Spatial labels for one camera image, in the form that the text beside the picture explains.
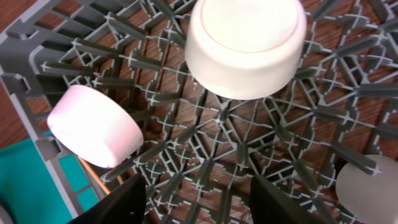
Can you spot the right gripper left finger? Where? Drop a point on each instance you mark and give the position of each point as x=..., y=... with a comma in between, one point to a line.
x=126, y=204

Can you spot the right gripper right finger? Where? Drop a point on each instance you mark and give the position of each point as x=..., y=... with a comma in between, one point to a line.
x=270, y=205

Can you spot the wooden chopstick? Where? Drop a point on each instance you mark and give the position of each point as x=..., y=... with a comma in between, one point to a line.
x=96, y=173

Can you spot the white bowl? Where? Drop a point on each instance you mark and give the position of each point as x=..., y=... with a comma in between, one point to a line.
x=245, y=49
x=94, y=127

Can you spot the small white cup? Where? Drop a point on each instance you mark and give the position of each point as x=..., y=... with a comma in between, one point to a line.
x=370, y=198

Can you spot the grey dishwasher rack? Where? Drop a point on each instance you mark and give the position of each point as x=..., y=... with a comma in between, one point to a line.
x=200, y=149

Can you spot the teal serving tray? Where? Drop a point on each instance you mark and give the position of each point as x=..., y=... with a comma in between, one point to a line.
x=27, y=190

